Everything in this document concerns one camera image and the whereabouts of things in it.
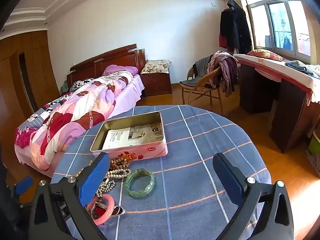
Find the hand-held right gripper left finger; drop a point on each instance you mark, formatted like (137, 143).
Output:
(92, 177)

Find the wooden wardrobe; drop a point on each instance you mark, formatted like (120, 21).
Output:
(37, 67)

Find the purple pillow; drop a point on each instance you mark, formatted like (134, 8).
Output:
(120, 69)

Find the floral cushion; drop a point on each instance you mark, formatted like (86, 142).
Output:
(155, 66)

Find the wooden nightstand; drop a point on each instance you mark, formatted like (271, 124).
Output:
(156, 85)

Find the red hanging garment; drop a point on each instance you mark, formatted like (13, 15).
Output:
(222, 41)

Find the pink patchwork quilt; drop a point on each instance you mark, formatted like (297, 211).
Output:
(75, 120)

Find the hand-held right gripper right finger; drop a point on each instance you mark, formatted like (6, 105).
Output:
(230, 177)

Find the teal cloth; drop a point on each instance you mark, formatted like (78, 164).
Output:
(64, 86)

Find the blue plaid tablecloth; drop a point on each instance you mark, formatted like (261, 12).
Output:
(187, 155)

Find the printed paper sheet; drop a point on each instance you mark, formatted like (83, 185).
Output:
(117, 137)

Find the grey clothing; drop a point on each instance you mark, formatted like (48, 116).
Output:
(197, 72)

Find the purple striped clothing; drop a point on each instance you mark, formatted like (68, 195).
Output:
(225, 67)

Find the folded clothes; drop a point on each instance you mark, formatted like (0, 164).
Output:
(302, 67)

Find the wooden bed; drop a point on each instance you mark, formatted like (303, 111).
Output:
(107, 60)

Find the wicker chair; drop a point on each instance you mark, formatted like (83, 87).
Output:
(200, 90)

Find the white desk cover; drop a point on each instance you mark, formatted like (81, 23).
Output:
(275, 68)

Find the pink floral pillow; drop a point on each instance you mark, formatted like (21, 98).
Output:
(265, 55)

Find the dark wooden desk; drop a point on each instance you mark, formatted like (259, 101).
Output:
(282, 110)

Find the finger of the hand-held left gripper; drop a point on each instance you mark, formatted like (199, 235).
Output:
(23, 185)

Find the pink tin box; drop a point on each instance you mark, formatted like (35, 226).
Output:
(150, 152)

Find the pink bangle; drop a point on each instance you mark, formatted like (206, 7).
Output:
(101, 222)

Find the silver wristwatch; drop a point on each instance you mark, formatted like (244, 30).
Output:
(120, 208)

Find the window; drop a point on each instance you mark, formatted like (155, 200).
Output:
(277, 25)

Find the black hanging coat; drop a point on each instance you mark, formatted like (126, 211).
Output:
(237, 25)

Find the green jade bangle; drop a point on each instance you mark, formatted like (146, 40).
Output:
(151, 180)

